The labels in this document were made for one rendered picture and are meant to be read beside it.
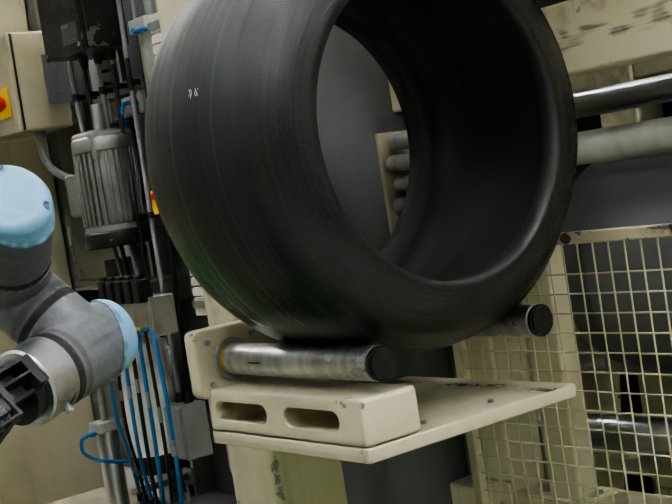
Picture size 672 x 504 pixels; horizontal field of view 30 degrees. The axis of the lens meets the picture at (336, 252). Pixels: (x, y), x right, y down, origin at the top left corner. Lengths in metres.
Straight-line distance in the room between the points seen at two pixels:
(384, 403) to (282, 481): 0.41
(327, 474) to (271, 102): 0.71
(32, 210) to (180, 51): 0.33
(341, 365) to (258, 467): 0.41
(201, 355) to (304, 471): 0.26
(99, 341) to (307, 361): 0.30
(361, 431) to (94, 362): 0.33
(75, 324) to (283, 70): 0.37
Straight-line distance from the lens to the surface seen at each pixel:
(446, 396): 1.78
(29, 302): 1.48
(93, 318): 1.47
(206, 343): 1.78
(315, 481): 1.93
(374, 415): 1.52
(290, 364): 1.65
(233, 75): 1.46
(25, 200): 1.38
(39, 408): 1.39
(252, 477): 1.94
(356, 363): 1.53
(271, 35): 1.47
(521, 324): 1.71
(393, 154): 2.19
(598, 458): 2.64
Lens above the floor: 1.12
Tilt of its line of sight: 3 degrees down
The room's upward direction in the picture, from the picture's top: 9 degrees counter-clockwise
